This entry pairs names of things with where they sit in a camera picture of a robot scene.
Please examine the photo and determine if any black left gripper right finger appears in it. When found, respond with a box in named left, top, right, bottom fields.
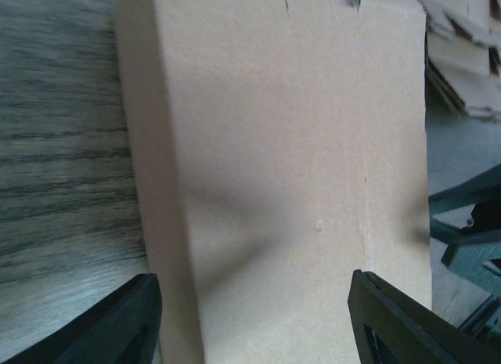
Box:
left=348, top=270, right=500, bottom=363

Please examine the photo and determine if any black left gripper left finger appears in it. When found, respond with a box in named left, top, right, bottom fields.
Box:
left=6, top=273, right=162, bottom=364

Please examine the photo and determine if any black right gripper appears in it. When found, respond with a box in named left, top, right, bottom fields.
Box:
left=428, top=171, right=501, bottom=341

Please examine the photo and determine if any cardboard box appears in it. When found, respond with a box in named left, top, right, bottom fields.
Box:
left=114, top=0, right=431, bottom=363

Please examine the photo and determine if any stack of flat cardboard sheets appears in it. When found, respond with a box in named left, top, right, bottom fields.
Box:
left=416, top=0, right=500, bottom=122

